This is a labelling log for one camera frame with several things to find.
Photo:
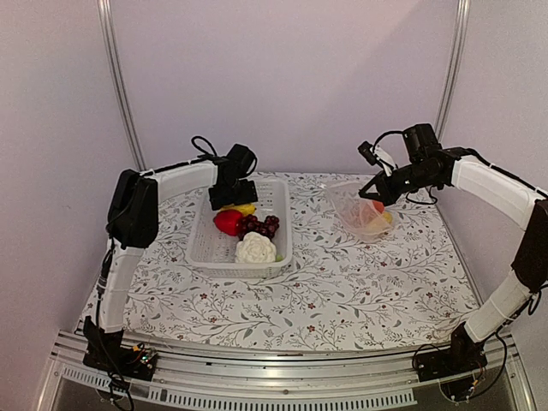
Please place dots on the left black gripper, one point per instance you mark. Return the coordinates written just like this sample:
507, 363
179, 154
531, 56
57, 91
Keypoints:
249, 194

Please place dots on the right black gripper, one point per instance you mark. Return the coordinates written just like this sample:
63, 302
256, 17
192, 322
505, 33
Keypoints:
386, 194

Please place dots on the clear zip top bag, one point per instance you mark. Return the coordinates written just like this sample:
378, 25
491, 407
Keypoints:
352, 211

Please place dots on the white plastic basket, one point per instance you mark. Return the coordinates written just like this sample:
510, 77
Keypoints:
232, 242

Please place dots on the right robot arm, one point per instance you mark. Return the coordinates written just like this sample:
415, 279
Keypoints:
525, 205

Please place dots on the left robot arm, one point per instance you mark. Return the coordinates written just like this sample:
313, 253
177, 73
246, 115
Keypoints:
133, 220

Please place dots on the red toy bell pepper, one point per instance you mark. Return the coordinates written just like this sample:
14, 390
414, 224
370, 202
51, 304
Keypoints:
229, 222

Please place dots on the dark purple toy grapes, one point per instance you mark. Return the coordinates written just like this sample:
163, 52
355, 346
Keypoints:
267, 228

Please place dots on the white toy cauliflower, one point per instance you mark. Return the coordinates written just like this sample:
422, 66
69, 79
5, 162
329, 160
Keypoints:
255, 248

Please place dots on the floral table mat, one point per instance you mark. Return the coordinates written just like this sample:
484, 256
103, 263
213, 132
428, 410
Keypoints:
332, 292

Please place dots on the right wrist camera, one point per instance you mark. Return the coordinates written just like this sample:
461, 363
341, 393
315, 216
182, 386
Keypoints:
375, 155

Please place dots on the front aluminium rail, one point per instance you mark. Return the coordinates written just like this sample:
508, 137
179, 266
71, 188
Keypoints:
192, 376

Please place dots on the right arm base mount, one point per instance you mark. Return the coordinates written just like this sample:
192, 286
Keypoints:
432, 362

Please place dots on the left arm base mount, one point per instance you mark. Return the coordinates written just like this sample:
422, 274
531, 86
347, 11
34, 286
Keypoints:
105, 352

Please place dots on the right aluminium frame post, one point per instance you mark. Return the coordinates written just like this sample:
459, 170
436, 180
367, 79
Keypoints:
455, 61

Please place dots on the aluminium frame post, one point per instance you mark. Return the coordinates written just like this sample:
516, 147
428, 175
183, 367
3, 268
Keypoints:
106, 22
455, 61

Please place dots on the left aluminium frame post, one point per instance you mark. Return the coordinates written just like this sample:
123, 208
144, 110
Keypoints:
106, 22

